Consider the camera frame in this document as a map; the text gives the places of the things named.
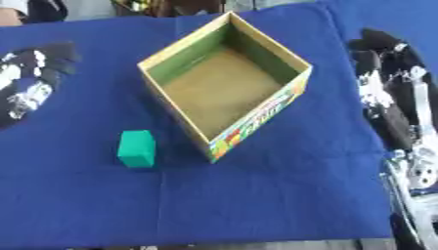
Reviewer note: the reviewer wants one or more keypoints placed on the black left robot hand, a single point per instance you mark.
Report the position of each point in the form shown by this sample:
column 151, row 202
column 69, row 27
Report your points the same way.
column 34, row 81

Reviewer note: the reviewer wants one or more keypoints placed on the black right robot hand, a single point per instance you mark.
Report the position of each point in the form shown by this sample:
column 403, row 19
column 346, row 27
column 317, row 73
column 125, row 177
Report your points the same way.
column 393, row 97

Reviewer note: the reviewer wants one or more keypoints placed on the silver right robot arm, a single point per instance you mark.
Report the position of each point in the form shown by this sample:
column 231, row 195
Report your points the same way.
column 416, row 192

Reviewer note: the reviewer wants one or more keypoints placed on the open cardboard box green inside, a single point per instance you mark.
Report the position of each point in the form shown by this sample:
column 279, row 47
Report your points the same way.
column 225, row 88

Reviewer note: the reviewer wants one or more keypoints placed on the person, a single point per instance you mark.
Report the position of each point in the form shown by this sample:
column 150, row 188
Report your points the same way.
column 31, row 10

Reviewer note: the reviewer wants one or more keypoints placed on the green rectangular block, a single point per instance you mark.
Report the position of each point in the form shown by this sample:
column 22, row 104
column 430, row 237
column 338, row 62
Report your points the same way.
column 137, row 149

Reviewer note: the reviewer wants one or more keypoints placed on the dark chair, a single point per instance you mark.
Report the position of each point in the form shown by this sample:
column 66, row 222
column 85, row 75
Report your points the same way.
column 168, row 8

